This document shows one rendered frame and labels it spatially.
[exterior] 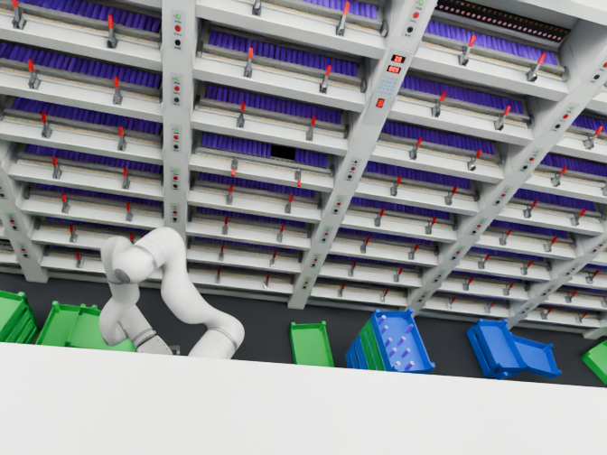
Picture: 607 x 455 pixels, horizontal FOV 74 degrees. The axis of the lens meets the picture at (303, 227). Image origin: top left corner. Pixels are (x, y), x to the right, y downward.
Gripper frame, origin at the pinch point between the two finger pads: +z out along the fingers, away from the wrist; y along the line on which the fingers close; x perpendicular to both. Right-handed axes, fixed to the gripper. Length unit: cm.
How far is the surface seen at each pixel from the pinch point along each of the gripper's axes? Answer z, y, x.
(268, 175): -38, -70, 30
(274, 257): -21, -73, -22
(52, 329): -62, 26, -59
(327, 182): -22, -90, 31
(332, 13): -48, -89, 92
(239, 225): -40, -63, -8
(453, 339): 79, -148, -55
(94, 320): -53, 9, -52
